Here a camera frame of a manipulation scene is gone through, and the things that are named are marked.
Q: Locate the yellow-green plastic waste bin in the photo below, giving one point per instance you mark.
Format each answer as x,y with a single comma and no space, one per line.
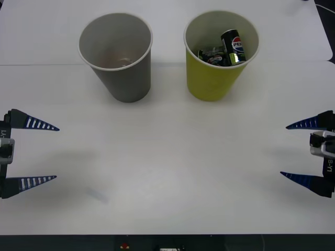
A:
206,81

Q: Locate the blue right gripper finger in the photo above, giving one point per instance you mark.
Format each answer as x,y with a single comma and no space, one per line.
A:
320,184
325,120

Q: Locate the grey plastic waste bin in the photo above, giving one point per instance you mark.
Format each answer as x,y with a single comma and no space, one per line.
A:
125,81

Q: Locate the black drink can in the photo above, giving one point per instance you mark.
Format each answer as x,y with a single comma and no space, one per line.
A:
210,51
216,60

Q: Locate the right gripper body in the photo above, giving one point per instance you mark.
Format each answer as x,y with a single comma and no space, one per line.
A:
329,167

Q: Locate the red round button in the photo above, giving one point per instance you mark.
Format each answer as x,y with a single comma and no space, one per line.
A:
124,246

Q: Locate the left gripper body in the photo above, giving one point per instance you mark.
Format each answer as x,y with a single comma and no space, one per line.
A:
4,129

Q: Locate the black can with silver top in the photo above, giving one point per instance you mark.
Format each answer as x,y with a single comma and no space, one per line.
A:
234,44

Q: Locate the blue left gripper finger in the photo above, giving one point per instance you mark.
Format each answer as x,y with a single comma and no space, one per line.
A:
21,121
13,187

